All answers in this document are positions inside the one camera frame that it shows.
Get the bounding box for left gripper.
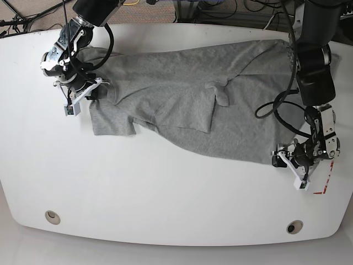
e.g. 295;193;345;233
271;142;319;181

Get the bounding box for table cable grommet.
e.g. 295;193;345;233
286;220;303;235
45;211;61;225

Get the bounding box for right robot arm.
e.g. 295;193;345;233
40;0;125;106

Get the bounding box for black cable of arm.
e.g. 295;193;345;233
255;0;312;139
62;0;115;83

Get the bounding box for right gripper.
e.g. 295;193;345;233
53;77;110;105

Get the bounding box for black tripod legs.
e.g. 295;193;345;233
1;0;71;39

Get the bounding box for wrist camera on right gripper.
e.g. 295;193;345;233
64;103;81;116

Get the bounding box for white cable on floor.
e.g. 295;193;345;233
263;15;276;31

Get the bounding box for grey T-shirt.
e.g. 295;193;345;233
89;40;295;165

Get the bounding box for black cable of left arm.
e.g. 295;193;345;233
255;0;312;139

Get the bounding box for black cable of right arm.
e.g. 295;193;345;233
62;0;115;83

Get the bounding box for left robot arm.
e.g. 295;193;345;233
272;1;347;190

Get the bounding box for right table cable grommet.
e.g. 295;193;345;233
286;220;303;235

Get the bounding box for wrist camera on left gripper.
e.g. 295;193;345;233
293;177;311;190

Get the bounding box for left table cable grommet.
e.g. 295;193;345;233
45;211;61;225

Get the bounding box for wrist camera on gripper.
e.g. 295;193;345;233
64;103;81;116
293;177;311;190

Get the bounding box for red tape rectangle marking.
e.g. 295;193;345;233
313;160;335;195

